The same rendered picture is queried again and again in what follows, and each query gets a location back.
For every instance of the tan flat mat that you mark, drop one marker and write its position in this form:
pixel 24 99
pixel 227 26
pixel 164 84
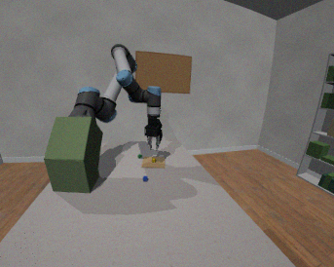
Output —
pixel 147 162

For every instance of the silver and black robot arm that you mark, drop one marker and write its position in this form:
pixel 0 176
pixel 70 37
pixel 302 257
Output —
pixel 90 103

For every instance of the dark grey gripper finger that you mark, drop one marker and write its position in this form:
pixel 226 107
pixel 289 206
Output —
pixel 150 141
pixel 158 139

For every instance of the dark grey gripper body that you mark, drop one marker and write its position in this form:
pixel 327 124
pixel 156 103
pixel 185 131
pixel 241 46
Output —
pixel 154 128

